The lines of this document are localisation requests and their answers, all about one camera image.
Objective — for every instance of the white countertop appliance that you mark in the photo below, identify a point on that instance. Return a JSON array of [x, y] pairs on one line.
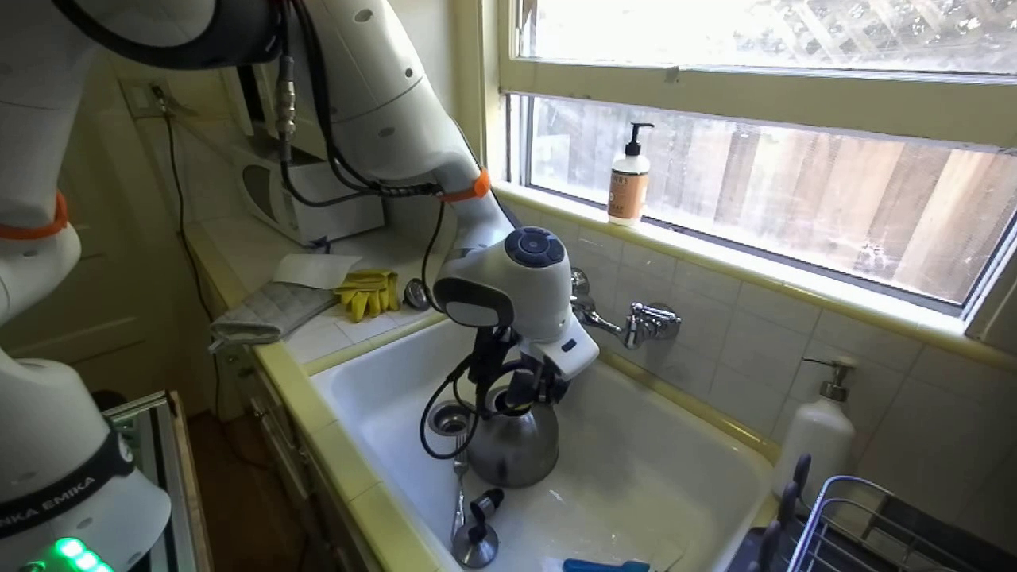
[[329, 218]]

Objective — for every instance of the yellow rubber glove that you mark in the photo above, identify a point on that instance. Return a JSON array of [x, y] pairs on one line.
[[369, 293]]

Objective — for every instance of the metal goblet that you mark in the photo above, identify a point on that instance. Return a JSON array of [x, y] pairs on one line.
[[475, 546]]

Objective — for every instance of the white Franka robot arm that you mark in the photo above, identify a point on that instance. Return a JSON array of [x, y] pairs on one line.
[[369, 98]]

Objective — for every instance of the dark dish brush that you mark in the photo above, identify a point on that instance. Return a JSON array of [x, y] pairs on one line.
[[794, 495]]

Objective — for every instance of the chrome wall faucet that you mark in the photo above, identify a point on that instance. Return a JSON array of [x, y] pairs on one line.
[[650, 318]]

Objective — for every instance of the cream base cabinet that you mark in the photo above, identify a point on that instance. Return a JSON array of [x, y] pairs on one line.
[[287, 479]]

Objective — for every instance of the metal sink drain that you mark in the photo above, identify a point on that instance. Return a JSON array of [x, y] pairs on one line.
[[448, 420]]

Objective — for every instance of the white pump dispenser bottle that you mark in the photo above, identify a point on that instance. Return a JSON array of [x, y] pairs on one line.
[[815, 446]]

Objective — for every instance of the blue plastic object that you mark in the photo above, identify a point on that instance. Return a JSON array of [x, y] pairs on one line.
[[604, 566]]

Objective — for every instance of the white panelled door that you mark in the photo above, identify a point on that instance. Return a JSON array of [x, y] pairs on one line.
[[129, 296]]

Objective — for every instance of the cream window frame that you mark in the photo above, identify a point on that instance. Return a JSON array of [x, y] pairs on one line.
[[740, 98]]

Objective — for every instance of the white porcelain sink basin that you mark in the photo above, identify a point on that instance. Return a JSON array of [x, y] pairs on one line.
[[677, 479]]

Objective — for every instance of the small metal sink strainer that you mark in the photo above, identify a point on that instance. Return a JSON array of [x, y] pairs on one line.
[[414, 296]]

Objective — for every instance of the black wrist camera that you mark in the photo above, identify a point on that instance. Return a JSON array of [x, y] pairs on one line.
[[494, 362]]

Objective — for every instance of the metal utensil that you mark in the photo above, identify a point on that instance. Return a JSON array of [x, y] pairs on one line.
[[463, 495]]

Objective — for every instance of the grey folded towel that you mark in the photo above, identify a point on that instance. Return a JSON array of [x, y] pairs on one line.
[[271, 312]]

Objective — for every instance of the stainless steel teapot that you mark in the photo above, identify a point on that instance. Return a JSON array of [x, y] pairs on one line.
[[511, 451]]

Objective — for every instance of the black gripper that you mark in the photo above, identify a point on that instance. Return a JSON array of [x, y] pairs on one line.
[[541, 377]]

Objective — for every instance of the brown pump soap bottle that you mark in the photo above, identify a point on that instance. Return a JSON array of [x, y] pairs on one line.
[[628, 186]]

